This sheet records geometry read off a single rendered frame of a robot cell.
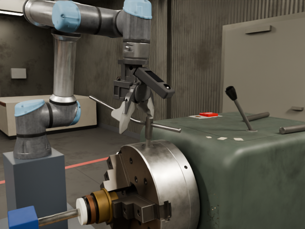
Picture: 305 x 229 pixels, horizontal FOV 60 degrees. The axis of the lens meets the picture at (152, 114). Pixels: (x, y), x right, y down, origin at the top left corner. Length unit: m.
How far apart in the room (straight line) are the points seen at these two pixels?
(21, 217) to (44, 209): 0.53
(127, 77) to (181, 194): 0.35
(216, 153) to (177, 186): 0.14
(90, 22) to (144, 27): 0.14
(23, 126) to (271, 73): 3.22
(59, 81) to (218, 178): 0.77
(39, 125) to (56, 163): 0.18
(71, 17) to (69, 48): 0.44
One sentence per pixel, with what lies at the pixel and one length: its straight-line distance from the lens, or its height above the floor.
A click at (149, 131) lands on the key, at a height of 1.28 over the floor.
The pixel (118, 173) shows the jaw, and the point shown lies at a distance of 0.81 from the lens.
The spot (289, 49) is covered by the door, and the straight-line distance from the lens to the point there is 3.75.
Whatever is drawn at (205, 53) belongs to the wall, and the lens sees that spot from 4.50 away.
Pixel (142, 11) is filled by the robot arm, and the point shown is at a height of 1.60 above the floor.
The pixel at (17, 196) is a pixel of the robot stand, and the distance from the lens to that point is 1.20.
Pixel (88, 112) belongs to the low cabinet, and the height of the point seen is 0.46.
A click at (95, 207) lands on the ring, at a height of 1.10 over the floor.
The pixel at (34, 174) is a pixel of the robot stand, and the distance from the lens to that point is 1.19.
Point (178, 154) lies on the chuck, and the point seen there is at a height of 1.22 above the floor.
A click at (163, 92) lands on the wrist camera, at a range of 0.69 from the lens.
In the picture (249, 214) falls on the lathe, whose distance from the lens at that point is 0.81.
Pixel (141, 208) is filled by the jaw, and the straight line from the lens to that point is 0.68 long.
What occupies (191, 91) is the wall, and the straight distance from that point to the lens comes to 4.69.
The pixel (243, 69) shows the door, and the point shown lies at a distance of 4.03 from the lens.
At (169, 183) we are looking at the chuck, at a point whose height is 1.16.
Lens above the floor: 1.44
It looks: 9 degrees down
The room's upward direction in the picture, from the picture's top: straight up
